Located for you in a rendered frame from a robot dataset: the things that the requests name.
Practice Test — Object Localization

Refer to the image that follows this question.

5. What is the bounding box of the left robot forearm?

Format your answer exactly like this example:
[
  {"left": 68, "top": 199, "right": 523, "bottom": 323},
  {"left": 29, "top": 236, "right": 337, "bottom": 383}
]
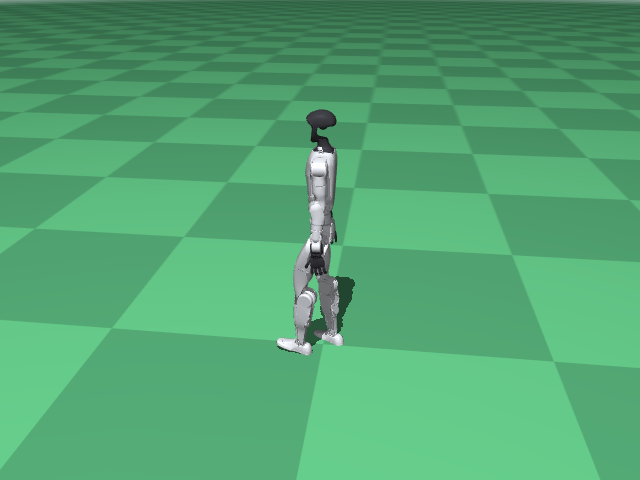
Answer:
[{"left": 310, "top": 204, "right": 325, "bottom": 253}]

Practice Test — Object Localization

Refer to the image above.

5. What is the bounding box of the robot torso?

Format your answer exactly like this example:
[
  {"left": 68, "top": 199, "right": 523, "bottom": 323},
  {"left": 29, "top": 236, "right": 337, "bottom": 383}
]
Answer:
[{"left": 305, "top": 146, "right": 337, "bottom": 245}]

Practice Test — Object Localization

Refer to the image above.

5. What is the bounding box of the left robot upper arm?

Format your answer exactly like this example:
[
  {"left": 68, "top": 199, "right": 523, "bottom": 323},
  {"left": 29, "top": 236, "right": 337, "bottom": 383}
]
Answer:
[{"left": 308, "top": 158, "right": 328, "bottom": 214}]

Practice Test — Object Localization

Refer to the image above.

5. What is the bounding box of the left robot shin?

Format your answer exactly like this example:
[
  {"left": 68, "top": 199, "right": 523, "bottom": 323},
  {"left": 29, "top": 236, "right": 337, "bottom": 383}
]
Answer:
[{"left": 294, "top": 293, "right": 314, "bottom": 346}]

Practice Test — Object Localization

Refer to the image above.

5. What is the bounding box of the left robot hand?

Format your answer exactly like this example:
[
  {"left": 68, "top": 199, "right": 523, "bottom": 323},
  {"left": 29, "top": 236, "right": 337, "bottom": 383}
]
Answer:
[{"left": 305, "top": 243, "right": 327, "bottom": 276}]

